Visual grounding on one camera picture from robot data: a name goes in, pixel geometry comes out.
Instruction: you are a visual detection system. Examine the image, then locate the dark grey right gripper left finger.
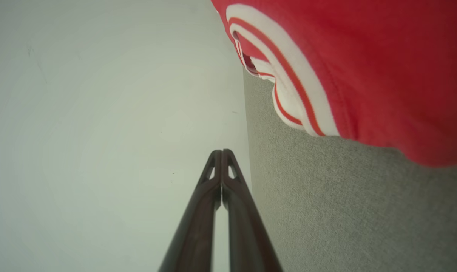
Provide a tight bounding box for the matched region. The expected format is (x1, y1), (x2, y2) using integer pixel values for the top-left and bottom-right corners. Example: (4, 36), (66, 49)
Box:
(159, 150), (222, 272)

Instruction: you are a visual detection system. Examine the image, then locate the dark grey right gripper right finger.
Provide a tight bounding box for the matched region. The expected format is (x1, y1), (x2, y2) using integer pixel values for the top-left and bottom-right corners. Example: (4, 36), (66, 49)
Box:
(222, 149), (284, 272)

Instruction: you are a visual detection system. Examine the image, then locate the red shirt with white sleeves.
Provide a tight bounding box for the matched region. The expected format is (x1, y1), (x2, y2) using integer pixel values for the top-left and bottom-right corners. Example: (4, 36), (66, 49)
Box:
(211, 0), (457, 168)

